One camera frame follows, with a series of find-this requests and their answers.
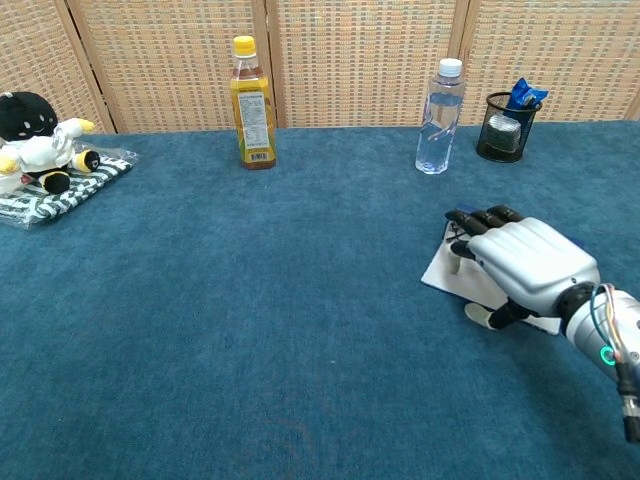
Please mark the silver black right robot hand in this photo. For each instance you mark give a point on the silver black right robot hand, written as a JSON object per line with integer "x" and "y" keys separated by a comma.
{"x": 530, "y": 260}

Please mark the blue cardboard glasses case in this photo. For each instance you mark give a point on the blue cardboard glasses case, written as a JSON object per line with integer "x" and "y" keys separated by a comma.
{"x": 440, "y": 277}

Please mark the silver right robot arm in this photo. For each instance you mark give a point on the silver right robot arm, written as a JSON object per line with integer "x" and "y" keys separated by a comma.
{"x": 615, "y": 320}

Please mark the black mesh pen holder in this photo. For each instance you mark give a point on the black mesh pen holder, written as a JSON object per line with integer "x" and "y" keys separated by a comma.
{"x": 500, "y": 156}

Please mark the white wrapped packet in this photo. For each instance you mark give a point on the white wrapped packet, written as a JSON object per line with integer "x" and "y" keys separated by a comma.
{"x": 505, "y": 131}

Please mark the clear water bottle white cap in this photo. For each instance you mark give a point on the clear water bottle white cap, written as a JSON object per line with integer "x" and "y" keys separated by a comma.
{"x": 437, "y": 135}

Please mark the blue snack packet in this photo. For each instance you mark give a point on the blue snack packet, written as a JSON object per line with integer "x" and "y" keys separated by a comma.
{"x": 525, "y": 92}

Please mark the woven wooden folding screen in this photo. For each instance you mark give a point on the woven wooden folding screen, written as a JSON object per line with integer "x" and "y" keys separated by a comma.
{"x": 350, "y": 60}

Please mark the blue felt table cover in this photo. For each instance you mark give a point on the blue felt table cover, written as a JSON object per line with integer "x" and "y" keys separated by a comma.
{"x": 250, "y": 300}

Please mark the yellow cap tea bottle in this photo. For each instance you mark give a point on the yellow cap tea bottle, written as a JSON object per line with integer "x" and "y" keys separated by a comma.
{"x": 252, "y": 125}

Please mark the striped cloth in plastic bag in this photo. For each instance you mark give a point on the striped cloth in plastic bag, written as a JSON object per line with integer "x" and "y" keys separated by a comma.
{"x": 75, "y": 195}

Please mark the black white plush toy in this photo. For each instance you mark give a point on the black white plush toy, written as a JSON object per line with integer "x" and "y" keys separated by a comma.
{"x": 25, "y": 120}

